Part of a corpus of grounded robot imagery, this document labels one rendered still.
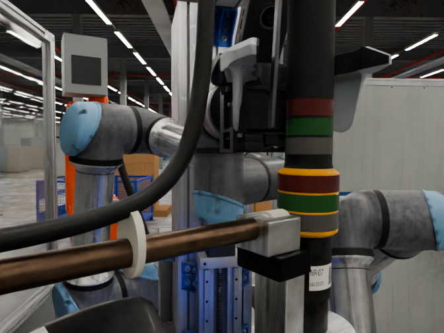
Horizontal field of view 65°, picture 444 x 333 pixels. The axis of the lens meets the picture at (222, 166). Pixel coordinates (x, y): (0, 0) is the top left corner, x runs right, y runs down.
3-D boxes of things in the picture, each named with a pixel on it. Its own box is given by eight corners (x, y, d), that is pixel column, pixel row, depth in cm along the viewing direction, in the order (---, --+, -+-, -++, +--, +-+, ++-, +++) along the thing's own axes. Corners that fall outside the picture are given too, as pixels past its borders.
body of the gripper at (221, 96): (312, 152, 32) (265, 151, 44) (314, 57, 32) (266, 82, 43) (231, 152, 30) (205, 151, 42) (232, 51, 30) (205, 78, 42)
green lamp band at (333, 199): (313, 215, 22) (313, 197, 22) (264, 206, 26) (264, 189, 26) (351, 209, 25) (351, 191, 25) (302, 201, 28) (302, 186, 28)
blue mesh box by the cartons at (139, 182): (90, 233, 648) (90, 179, 643) (114, 219, 773) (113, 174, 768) (137, 233, 644) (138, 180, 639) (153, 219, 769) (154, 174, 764)
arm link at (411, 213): (318, 259, 114) (374, 178, 68) (365, 259, 114) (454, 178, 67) (322, 298, 108) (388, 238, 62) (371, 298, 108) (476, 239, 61)
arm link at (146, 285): (167, 308, 96) (167, 259, 95) (123, 326, 87) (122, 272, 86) (143, 295, 105) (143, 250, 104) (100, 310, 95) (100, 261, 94)
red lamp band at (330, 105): (313, 115, 23) (314, 96, 23) (275, 118, 25) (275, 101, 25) (343, 117, 25) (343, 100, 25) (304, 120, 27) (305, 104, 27)
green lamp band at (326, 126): (313, 135, 23) (313, 115, 23) (275, 136, 25) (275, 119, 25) (343, 136, 25) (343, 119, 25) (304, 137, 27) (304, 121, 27)
